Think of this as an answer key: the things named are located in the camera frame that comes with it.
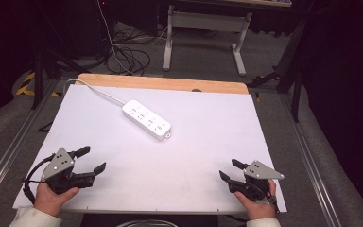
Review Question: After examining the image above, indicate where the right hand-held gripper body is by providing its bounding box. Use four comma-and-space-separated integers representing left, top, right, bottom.
228, 159, 285, 201

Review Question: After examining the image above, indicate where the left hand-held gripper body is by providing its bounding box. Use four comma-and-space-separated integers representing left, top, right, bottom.
40, 147, 97, 195

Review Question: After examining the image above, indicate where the person's left hand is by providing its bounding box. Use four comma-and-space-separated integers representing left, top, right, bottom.
33, 182, 80, 218

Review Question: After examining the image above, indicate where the person's right hand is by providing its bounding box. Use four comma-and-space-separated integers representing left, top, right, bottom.
233, 179, 278, 220

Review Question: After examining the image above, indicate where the white board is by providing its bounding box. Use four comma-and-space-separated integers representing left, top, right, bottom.
12, 84, 288, 216

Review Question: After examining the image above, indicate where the white power strip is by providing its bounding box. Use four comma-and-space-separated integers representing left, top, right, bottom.
121, 99, 173, 142

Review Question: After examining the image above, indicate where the black metal stand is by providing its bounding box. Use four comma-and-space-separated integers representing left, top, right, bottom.
32, 46, 86, 110
247, 18, 310, 122

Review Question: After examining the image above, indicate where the yellow black floor tape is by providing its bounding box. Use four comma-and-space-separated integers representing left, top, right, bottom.
15, 71, 61, 98

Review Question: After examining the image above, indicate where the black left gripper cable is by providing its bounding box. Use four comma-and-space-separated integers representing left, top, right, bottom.
22, 154, 56, 205

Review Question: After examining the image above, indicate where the aluminium floor rail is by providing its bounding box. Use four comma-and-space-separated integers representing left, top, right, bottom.
278, 94, 339, 227
0, 79, 60, 202

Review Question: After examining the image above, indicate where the white power strip cable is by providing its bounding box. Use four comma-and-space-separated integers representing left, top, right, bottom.
63, 78, 127, 107

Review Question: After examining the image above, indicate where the grey curved cable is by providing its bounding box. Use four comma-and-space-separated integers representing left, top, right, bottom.
116, 218, 179, 227

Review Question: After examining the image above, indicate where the tangle of black floor cables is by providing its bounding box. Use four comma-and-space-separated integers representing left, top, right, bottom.
105, 29, 152, 77

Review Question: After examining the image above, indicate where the thin white floor cable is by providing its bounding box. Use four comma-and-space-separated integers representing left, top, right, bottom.
95, 0, 136, 76

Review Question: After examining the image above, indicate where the white metal desk frame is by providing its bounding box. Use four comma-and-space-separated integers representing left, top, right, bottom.
162, 3, 256, 78

